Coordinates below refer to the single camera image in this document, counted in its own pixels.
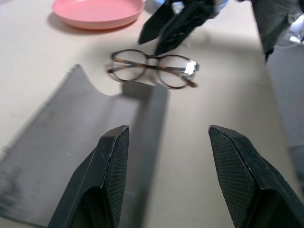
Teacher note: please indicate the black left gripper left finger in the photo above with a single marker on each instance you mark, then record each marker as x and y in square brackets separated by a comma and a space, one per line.
[95, 180]

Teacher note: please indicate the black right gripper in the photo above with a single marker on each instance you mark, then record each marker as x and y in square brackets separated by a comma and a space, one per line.
[197, 8]

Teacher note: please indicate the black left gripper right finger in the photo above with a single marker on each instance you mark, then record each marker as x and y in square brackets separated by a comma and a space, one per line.
[247, 180]

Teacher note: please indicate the grey open glasses case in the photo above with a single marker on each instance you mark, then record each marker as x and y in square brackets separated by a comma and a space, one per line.
[71, 123]

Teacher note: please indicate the tortoiseshell round eyeglasses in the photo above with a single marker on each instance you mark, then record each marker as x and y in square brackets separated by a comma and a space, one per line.
[129, 63]

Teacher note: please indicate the pink plastic plate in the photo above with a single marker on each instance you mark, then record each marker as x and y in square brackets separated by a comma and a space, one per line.
[97, 12]

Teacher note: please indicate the dark grey textured object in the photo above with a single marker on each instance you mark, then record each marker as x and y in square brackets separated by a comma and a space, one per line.
[273, 21]

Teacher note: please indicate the white object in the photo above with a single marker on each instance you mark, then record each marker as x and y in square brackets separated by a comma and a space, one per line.
[297, 31]

